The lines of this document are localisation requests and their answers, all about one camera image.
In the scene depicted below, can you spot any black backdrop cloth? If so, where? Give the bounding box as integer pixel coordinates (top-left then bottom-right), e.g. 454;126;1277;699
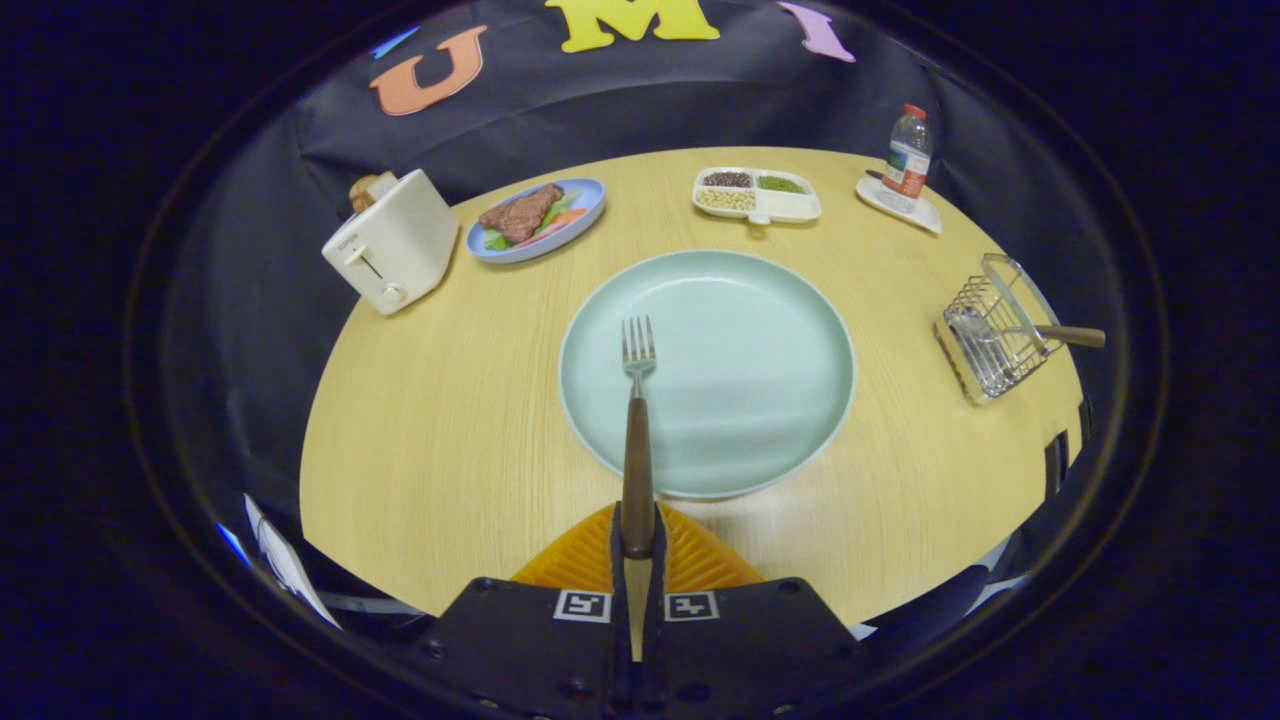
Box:
165;0;1126;611

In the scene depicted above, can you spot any white square coaster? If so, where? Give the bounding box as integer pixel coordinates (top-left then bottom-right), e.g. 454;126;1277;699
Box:
855;170;943;236

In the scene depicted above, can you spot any clear bottle with red cap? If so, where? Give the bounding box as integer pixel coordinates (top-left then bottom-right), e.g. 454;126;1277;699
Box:
880;103;934;214

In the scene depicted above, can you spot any spoon with wooden handle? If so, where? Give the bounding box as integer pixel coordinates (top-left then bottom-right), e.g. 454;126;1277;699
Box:
950;310;1107;351

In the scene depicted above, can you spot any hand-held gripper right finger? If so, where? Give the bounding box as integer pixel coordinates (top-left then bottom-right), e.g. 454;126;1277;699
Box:
638;500;871;720

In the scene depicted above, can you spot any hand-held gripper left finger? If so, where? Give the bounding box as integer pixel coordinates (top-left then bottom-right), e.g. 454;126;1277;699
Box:
420;500;641;720

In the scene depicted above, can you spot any metal wire basket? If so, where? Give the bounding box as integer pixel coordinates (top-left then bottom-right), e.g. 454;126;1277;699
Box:
933;252;1066;406

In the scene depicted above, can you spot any blue plate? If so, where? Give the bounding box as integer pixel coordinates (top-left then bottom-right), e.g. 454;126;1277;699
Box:
465;177;607;265

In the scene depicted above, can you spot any white toaster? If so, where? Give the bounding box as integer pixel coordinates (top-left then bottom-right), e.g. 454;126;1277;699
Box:
321;168;461;317

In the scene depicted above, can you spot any white divided dish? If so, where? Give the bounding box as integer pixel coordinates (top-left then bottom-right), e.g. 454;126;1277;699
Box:
691;166;823;227

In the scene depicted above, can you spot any brown steak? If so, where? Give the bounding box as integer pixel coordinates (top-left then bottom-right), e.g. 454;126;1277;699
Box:
478;183;566;244

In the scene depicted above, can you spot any toasted bread slice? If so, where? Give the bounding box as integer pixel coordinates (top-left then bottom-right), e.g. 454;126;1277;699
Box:
348;171;399;214

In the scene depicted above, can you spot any pale green plate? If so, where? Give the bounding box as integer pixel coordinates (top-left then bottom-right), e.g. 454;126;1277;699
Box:
557;249;858;501

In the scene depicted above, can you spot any fork with wooden handle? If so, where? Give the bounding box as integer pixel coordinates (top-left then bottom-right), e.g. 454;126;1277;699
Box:
621;315;658;561

